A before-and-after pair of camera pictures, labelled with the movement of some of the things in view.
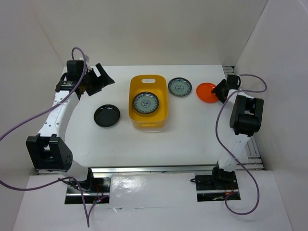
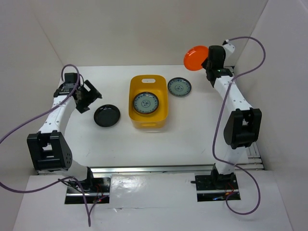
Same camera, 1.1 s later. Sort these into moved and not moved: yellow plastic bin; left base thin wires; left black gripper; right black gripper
Moved: right black gripper; left black gripper
Not moved: yellow plastic bin; left base thin wires
